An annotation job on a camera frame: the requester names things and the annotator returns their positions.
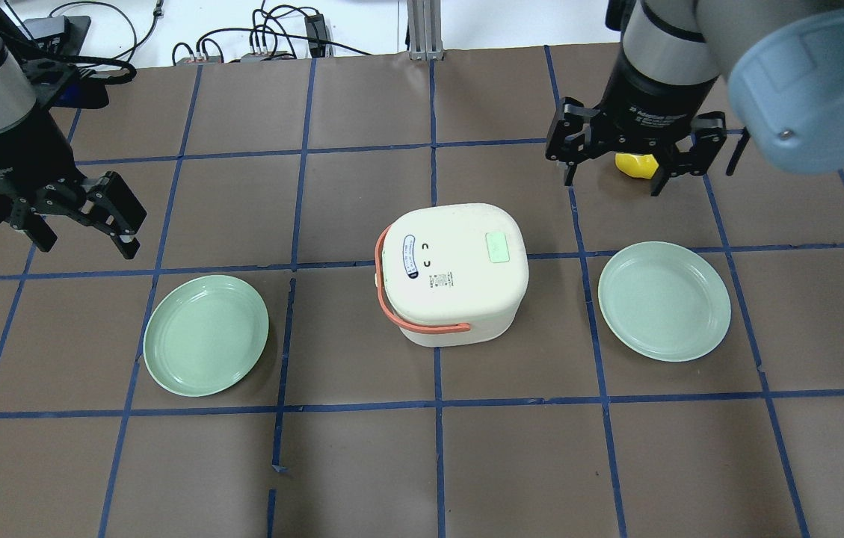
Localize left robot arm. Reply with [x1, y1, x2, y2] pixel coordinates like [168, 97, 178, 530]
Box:
[0, 11, 147, 259]

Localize left green plate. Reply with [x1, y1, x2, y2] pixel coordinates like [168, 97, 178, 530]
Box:
[142, 275, 269, 398]

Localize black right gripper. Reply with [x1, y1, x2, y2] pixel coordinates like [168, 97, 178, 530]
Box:
[545, 57, 728, 197]

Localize right green plate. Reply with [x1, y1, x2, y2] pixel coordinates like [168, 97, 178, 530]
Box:
[598, 241, 732, 363]

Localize yellow round toy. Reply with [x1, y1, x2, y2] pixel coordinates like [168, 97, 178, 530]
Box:
[615, 152, 659, 180]

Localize black power adapter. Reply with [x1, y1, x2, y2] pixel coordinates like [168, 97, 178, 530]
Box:
[304, 13, 330, 58]

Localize black device box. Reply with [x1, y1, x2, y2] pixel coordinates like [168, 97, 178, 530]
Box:
[22, 15, 138, 109]

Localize white rice cooker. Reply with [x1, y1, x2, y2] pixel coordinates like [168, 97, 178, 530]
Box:
[374, 203, 530, 348]

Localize aluminium frame post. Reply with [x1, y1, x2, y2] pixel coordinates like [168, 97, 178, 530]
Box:
[407, 0, 445, 61]

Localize green plate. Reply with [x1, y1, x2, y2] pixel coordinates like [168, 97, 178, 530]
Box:
[598, 241, 732, 363]
[142, 275, 269, 398]

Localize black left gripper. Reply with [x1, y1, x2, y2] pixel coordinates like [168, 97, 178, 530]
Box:
[0, 112, 147, 260]

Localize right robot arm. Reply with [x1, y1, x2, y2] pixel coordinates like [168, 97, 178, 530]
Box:
[545, 1, 844, 197]

